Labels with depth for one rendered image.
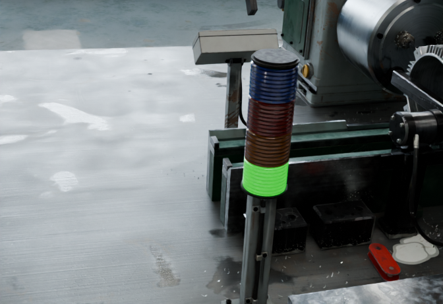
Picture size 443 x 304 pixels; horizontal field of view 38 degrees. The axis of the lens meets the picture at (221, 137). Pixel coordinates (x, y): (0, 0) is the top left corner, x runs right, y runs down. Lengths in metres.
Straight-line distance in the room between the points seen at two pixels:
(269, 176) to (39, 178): 0.65
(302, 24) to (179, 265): 0.86
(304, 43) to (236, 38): 0.43
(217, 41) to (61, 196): 0.44
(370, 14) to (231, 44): 0.34
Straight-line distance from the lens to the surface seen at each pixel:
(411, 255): 1.20
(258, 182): 0.84
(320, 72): 1.70
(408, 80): 1.33
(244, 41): 1.35
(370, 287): 0.91
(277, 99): 0.79
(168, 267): 1.10
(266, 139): 0.81
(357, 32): 1.52
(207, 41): 1.33
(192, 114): 1.64
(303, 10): 1.74
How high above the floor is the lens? 1.48
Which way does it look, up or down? 26 degrees down
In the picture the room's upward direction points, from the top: 3 degrees clockwise
